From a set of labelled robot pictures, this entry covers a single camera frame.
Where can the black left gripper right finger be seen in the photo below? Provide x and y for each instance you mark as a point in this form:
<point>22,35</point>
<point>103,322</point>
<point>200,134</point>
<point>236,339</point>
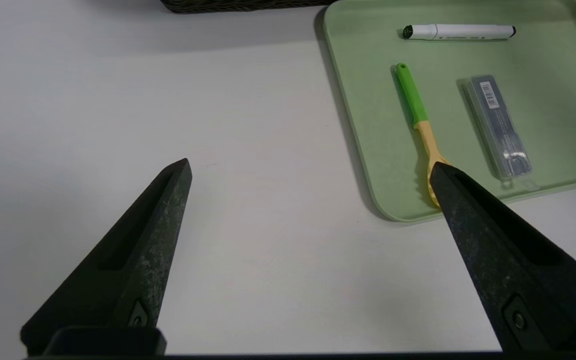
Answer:
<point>508,270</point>

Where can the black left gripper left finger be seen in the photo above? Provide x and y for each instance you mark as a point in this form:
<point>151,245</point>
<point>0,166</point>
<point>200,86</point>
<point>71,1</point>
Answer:
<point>133,270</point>

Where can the clear plastic pencil lead case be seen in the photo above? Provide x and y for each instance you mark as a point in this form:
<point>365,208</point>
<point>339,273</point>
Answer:
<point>498,125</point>

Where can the green yellow pasta spoon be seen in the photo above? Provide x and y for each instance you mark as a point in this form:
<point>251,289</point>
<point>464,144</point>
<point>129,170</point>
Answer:
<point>410,95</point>

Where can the dark brown wicker basket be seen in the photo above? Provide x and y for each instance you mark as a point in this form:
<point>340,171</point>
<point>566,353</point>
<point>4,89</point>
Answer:
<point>243,5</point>

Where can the light green plastic tray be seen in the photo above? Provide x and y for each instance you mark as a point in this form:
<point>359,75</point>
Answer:
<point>558,100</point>

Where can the white marker pen black caps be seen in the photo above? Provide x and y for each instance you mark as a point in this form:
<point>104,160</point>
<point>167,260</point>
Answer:
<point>468,31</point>

